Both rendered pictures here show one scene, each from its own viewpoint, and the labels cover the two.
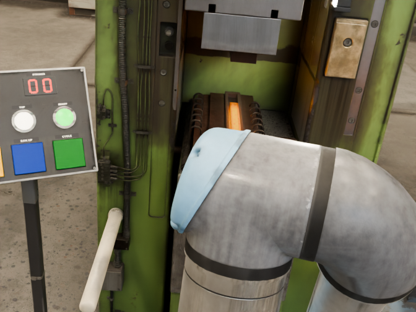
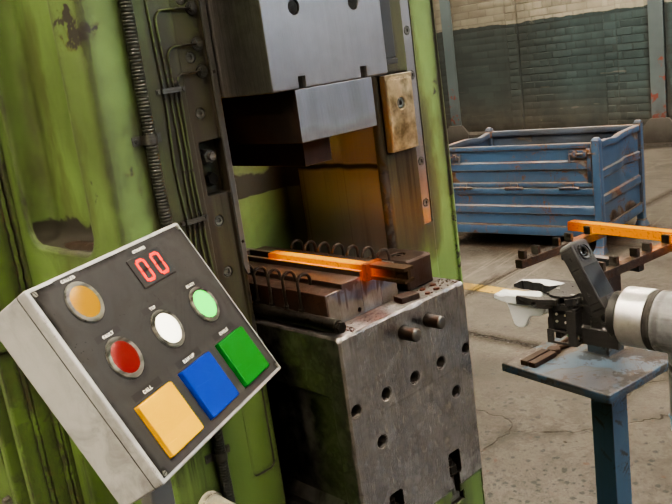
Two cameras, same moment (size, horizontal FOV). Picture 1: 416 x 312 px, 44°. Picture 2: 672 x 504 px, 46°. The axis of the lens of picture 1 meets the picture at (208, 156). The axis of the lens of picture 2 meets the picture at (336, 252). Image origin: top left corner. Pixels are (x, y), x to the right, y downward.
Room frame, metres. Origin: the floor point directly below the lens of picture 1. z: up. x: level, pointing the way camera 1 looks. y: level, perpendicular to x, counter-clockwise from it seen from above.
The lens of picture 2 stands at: (0.22, 0.96, 1.42)
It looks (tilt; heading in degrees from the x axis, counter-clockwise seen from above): 14 degrees down; 319
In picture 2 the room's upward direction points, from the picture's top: 8 degrees counter-clockwise
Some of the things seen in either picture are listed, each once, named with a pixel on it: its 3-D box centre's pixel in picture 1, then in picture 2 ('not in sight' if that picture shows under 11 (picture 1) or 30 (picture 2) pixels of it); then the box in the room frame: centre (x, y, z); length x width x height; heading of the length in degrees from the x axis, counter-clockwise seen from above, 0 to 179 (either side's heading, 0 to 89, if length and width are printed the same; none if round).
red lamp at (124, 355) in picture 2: not in sight; (124, 357); (1.11, 0.56, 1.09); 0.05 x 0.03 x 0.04; 92
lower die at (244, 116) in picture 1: (225, 125); (292, 280); (1.54, -0.05, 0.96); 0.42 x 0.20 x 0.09; 2
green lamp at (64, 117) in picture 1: (64, 117); (204, 303); (1.20, 0.38, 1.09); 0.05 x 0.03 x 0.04; 92
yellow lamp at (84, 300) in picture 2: not in sight; (84, 301); (1.15, 0.58, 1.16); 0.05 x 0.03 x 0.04; 92
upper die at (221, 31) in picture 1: (238, 15); (267, 113); (1.54, -0.05, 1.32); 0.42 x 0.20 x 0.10; 2
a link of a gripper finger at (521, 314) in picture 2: not in sight; (518, 309); (0.96, -0.06, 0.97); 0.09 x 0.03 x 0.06; 15
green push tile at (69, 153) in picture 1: (69, 153); (241, 357); (1.16, 0.36, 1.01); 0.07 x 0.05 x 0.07; 117
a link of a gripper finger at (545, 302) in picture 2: not in sight; (544, 299); (0.91, -0.06, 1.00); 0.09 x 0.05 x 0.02; 15
